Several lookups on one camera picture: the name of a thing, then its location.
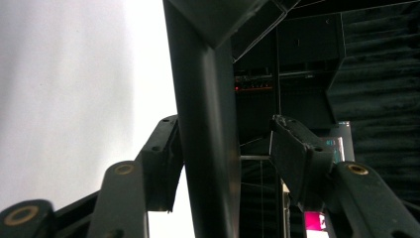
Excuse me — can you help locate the dark curtain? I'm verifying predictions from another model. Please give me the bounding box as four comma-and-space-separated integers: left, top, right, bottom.
326, 0, 420, 212

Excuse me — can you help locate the equipment rack with red light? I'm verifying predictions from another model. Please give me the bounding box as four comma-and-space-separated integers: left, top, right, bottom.
234, 73, 274, 93

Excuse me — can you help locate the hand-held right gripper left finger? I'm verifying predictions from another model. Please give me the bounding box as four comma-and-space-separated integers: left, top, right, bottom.
137, 114, 184, 212

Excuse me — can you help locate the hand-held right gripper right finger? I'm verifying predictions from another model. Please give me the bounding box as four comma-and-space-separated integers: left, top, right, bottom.
268, 114, 335, 205

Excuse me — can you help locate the pink label object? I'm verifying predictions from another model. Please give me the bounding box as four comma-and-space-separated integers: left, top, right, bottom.
303, 211, 328, 238

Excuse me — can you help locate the lit monitor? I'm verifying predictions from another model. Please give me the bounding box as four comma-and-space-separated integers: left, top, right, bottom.
325, 121, 356, 165

